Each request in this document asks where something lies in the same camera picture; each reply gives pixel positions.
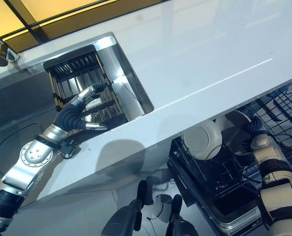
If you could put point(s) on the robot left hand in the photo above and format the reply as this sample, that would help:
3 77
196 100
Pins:
69 114

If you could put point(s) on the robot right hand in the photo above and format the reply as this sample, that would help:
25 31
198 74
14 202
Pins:
253 126

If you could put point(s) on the white round plate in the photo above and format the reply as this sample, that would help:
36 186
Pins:
237 118

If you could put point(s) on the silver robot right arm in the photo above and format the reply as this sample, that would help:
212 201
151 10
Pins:
278 177

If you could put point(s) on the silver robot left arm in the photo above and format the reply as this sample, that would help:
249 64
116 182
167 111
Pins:
31 157

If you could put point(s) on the black dishwasher lower rack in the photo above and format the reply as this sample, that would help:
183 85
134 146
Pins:
210 172

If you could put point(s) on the black dish rack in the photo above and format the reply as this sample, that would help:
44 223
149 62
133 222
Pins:
87 73

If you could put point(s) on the white round bowl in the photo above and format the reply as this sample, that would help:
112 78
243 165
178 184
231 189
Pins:
202 143

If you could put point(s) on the stainless steel sink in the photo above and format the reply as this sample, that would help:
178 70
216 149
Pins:
126 81

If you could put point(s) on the robot right leg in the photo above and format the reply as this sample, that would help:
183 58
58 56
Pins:
176 216

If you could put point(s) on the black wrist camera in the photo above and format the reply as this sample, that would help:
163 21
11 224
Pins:
68 147

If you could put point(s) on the dark window frame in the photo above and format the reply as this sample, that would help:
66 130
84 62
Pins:
30 22

